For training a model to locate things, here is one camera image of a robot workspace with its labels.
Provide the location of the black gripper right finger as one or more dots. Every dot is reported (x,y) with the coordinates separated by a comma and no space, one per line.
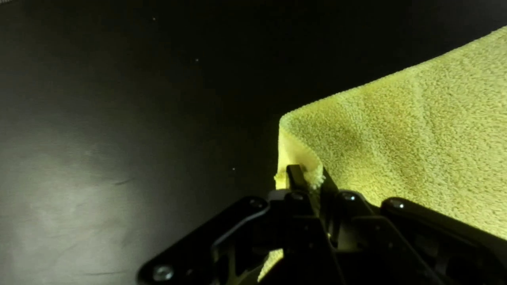
(413,243)

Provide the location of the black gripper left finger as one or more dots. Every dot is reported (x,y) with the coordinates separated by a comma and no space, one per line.
(254,238)

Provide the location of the yellow microfibre cloth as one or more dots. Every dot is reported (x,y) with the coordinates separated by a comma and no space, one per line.
(422,132)

